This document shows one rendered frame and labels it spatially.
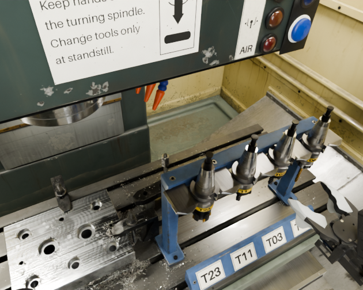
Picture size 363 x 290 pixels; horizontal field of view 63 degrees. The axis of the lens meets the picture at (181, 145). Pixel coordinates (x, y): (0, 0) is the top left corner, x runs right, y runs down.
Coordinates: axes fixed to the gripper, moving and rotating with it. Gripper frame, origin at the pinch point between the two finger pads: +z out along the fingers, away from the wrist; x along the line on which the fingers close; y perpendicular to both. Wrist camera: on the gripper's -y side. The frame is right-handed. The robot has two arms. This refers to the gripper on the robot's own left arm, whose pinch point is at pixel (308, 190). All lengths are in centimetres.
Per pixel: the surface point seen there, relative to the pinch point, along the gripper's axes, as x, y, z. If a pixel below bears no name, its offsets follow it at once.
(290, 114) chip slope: 56, 36, 50
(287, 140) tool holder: -1.2, -8.2, 9.4
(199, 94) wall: 40, 57, 106
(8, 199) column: -71, 49, 69
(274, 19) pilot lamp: -19.6, -40.1, 5.6
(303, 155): 5.1, -1.8, 7.7
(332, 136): 17.3, -1.7, 9.5
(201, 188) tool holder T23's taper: -23.6, -4.6, 8.9
